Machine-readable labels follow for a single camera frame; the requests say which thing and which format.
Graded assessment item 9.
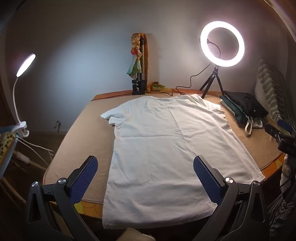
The white clip lamp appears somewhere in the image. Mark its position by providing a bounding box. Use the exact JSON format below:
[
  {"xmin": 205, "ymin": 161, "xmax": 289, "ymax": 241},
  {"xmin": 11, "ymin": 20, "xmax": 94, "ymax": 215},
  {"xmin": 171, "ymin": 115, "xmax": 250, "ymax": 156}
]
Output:
[{"xmin": 10, "ymin": 53, "xmax": 36, "ymax": 137}]

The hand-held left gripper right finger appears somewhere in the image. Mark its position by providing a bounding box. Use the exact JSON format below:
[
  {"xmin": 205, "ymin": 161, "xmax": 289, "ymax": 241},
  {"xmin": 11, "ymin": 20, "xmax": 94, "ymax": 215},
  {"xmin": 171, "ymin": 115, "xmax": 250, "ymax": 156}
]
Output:
[{"xmin": 193, "ymin": 156, "xmax": 270, "ymax": 241}]

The small yellow-green cloth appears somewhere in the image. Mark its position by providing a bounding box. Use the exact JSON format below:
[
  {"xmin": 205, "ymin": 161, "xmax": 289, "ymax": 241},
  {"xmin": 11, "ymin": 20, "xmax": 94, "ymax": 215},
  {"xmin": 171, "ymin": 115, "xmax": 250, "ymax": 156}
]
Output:
[{"xmin": 148, "ymin": 82, "xmax": 166, "ymax": 91}]

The white lamp cable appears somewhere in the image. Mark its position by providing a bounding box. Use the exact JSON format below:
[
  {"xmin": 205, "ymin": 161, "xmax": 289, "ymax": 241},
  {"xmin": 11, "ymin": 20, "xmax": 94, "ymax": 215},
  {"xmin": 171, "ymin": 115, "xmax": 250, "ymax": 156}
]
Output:
[{"xmin": 17, "ymin": 137, "xmax": 55, "ymax": 161}]

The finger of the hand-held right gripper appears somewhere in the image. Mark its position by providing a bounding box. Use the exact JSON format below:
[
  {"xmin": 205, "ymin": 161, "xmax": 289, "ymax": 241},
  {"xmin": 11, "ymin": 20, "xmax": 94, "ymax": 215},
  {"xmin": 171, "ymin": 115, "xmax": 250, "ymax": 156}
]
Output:
[
  {"xmin": 264, "ymin": 123, "xmax": 285, "ymax": 144},
  {"xmin": 277, "ymin": 119, "xmax": 296, "ymax": 136}
]

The folded grey camera tripod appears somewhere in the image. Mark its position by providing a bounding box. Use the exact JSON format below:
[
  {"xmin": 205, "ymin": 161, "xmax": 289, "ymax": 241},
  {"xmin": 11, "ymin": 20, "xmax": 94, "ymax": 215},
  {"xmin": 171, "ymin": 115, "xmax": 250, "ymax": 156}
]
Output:
[{"xmin": 132, "ymin": 37, "xmax": 148, "ymax": 95}]

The white ring light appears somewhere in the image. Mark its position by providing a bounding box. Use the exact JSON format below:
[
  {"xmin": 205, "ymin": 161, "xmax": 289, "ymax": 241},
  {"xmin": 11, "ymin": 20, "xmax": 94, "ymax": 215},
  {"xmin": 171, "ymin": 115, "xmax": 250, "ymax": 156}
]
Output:
[{"xmin": 200, "ymin": 21, "xmax": 245, "ymax": 67}]

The black power cable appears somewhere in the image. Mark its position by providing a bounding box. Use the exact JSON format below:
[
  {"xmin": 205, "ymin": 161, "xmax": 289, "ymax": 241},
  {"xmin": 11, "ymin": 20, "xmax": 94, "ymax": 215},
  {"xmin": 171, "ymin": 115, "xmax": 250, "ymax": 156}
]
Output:
[{"xmin": 91, "ymin": 61, "xmax": 216, "ymax": 101}]

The small black tripod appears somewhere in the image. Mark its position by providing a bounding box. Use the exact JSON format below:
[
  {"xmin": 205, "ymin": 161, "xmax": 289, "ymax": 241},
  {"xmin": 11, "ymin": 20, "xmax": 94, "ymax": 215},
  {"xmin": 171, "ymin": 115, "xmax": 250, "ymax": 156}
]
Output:
[{"xmin": 199, "ymin": 66, "xmax": 225, "ymax": 99}]

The white drawstring bag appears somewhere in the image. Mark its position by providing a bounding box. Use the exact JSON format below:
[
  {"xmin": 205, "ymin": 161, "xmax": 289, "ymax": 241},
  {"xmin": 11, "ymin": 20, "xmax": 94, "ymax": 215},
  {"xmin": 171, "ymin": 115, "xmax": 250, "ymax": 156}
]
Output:
[{"xmin": 245, "ymin": 116, "xmax": 264, "ymax": 135}]

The colourful knotted scarf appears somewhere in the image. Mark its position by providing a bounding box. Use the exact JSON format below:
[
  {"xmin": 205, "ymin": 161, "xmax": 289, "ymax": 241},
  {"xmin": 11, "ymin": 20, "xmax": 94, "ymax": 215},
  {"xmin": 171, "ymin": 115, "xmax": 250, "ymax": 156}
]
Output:
[{"xmin": 126, "ymin": 33, "xmax": 143, "ymax": 78}]

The striped grey-white pillow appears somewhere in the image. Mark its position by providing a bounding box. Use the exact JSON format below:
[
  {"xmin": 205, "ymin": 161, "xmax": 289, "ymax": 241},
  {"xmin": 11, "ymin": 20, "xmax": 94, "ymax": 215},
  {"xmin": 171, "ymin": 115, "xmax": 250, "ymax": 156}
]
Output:
[{"xmin": 254, "ymin": 57, "xmax": 289, "ymax": 121}]

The leopard print cloth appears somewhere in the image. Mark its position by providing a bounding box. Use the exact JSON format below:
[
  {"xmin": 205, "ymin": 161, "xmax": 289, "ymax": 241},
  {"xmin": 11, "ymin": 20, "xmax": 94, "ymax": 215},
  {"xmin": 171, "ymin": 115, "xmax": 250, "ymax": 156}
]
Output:
[{"xmin": 0, "ymin": 132, "xmax": 18, "ymax": 163}]

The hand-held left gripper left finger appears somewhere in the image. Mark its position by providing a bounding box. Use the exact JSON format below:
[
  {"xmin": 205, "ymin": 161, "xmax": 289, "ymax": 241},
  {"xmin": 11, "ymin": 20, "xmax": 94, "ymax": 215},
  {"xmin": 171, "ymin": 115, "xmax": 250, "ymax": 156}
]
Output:
[{"xmin": 25, "ymin": 156, "xmax": 99, "ymax": 241}]

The patterned dark clothing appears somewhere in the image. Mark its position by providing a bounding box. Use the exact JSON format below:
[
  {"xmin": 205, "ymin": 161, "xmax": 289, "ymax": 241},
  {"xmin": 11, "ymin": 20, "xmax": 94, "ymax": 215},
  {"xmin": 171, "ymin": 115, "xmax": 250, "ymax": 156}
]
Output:
[{"xmin": 268, "ymin": 158, "xmax": 296, "ymax": 241}]

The cream cloth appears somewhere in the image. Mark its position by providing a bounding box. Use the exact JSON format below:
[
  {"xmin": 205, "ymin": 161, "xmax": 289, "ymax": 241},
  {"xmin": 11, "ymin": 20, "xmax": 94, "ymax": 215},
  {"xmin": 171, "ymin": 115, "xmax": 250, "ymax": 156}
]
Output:
[{"xmin": 117, "ymin": 227, "xmax": 156, "ymax": 241}]

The white t-shirt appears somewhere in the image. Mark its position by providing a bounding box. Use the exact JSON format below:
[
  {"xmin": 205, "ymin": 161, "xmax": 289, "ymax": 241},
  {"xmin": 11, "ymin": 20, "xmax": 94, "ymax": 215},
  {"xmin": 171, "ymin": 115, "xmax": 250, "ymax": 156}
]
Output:
[{"xmin": 100, "ymin": 94, "xmax": 265, "ymax": 229}]

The black bag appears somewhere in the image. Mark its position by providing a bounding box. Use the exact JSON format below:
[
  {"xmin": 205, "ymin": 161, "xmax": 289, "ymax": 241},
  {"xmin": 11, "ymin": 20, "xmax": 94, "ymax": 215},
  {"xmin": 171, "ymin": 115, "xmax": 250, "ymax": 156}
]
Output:
[{"xmin": 224, "ymin": 91, "xmax": 269, "ymax": 118}]

